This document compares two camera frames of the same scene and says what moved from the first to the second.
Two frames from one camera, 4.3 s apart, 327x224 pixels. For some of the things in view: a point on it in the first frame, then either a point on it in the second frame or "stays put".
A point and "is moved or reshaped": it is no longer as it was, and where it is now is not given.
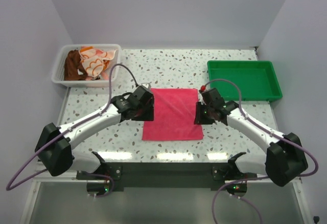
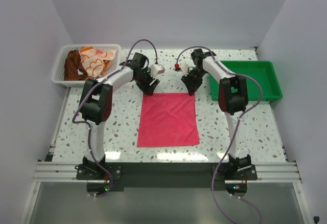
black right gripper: [199, 119] -> [191, 86]
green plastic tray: [256, 79] stays put
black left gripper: [148, 115] -> [147, 89]
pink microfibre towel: [174, 113] is moved or reshaped
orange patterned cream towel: [95, 62] stays put
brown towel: [71, 65] stays put
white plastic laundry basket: [57, 75] stays put
